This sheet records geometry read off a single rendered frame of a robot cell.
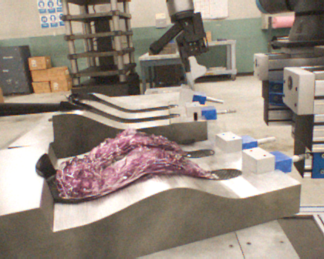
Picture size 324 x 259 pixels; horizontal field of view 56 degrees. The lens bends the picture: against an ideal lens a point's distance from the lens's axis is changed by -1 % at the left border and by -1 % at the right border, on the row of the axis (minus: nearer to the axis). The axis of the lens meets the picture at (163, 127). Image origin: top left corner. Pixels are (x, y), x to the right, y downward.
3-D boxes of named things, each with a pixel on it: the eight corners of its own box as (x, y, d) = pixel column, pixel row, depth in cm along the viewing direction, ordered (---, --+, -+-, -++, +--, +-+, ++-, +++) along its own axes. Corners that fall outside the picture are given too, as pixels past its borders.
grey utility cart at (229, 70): (230, 78, 715) (230, 36, 688) (237, 81, 666) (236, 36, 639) (183, 82, 710) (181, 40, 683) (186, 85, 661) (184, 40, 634)
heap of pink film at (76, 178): (183, 149, 66) (180, 113, 64) (221, 183, 50) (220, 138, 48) (57, 172, 60) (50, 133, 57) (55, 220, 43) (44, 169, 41)
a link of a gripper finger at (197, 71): (210, 85, 85) (203, 52, 85) (189, 89, 85) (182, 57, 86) (209, 87, 88) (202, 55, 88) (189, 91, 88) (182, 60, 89)
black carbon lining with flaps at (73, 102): (178, 110, 94) (177, 79, 92) (181, 126, 79) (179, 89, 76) (66, 119, 95) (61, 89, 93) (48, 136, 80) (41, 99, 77)
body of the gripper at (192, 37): (210, 52, 85) (200, 8, 83) (179, 59, 86) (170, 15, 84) (206, 55, 93) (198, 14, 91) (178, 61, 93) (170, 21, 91)
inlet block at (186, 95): (219, 107, 95) (224, 91, 93) (222, 112, 91) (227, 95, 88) (177, 100, 94) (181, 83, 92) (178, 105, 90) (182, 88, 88)
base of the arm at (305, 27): (323, 37, 121) (325, 10, 118) (339, 38, 106) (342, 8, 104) (284, 40, 123) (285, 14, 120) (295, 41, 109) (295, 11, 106)
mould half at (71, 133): (197, 125, 102) (195, 85, 98) (208, 154, 77) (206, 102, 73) (48, 136, 103) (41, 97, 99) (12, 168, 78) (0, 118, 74)
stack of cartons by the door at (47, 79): (73, 89, 747) (67, 54, 722) (69, 91, 715) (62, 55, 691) (39, 91, 754) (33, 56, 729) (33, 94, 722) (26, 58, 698)
